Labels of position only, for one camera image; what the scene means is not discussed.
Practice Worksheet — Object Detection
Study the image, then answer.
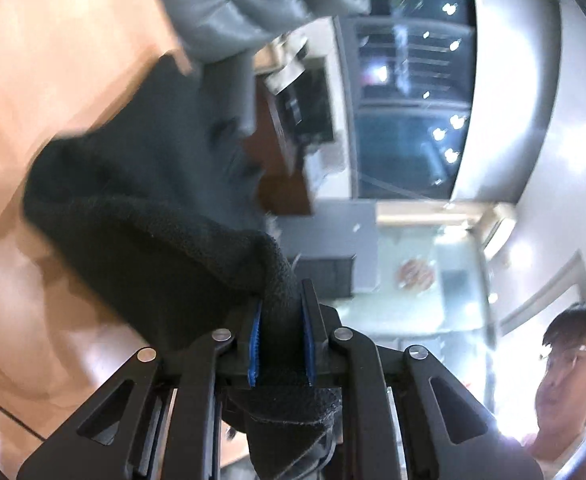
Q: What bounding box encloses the black fleece garment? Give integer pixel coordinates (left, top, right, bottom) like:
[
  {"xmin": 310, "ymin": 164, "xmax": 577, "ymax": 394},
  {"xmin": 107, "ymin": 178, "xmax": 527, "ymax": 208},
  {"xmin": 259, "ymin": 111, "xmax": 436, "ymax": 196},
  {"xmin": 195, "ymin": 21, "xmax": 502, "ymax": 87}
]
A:
[{"xmin": 23, "ymin": 55, "xmax": 341, "ymax": 479}]

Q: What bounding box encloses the man with glasses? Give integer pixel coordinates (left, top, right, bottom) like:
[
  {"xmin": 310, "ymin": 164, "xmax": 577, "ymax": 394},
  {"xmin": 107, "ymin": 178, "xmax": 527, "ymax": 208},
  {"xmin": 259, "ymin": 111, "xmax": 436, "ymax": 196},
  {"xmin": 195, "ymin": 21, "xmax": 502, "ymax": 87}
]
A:
[{"xmin": 524, "ymin": 302, "xmax": 586, "ymax": 479}]

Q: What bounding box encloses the grey cabinet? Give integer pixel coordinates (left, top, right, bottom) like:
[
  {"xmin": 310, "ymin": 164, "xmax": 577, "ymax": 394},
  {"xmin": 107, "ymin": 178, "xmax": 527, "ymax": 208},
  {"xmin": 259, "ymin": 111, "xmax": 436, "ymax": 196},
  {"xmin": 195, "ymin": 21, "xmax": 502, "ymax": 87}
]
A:
[{"xmin": 276, "ymin": 200, "xmax": 379, "ymax": 299}]

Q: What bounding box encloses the dark brown wooden desk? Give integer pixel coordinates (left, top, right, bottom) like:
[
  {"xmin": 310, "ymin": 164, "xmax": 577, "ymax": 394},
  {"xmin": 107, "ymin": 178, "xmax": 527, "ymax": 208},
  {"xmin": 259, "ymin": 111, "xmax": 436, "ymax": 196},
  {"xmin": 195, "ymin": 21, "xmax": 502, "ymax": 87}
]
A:
[{"xmin": 242, "ymin": 79, "xmax": 314, "ymax": 217}]

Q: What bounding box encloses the black printer on desk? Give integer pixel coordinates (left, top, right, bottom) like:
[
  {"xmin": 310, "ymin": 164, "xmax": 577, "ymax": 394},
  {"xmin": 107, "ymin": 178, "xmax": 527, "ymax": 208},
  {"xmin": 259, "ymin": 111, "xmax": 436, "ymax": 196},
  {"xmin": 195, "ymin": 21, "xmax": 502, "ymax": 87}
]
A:
[{"xmin": 263, "ymin": 58, "xmax": 335, "ymax": 146}]

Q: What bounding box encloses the grey leather armchair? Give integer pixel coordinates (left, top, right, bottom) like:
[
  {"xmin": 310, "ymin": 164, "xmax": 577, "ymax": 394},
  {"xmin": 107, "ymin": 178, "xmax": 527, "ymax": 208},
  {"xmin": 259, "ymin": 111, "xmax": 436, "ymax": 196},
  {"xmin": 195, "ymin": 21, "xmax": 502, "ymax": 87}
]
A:
[{"xmin": 162, "ymin": 0, "xmax": 371, "ymax": 136}]

